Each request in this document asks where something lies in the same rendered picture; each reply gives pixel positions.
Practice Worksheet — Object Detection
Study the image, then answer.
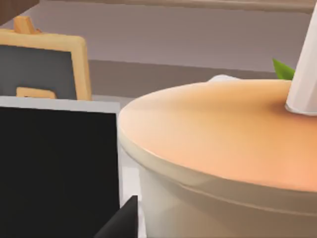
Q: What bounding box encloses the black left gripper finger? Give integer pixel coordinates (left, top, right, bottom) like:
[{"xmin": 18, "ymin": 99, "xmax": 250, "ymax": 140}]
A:
[{"xmin": 93, "ymin": 195, "xmax": 139, "ymax": 238}]

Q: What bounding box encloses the white cup with orange lid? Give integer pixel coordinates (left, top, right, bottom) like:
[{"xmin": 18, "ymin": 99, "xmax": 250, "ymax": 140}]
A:
[{"xmin": 117, "ymin": 0, "xmax": 317, "ymax": 238}]

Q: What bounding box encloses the white rounded object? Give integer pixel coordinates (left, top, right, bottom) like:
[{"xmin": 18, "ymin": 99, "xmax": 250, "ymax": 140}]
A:
[{"xmin": 207, "ymin": 74, "xmax": 242, "ymax": 83}]

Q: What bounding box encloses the wooden framed blackboard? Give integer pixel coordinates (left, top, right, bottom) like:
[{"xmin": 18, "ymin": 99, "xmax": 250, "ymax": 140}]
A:
[{"xmin": 0, "ymin": 15, "xmax": 93, "ymax": 101}]

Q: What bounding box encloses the green plant leaf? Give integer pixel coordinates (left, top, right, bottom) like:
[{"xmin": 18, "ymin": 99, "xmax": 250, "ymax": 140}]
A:
[{"xmin": 272, "ymin": 58, "xmax": 297, "ymax": 81}]

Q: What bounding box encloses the dark wooden cupboard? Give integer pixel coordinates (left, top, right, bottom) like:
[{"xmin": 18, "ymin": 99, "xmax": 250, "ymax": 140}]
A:
[{"xmin": 0, "ymin": 0, "xmax": 41, "ymax": 27}]

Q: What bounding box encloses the black panel with white frame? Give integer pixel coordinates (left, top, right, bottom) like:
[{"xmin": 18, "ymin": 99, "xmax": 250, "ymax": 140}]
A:
[{"xmin": 0, "ymin": 95, "xmax": 122, "ymax": 238}]

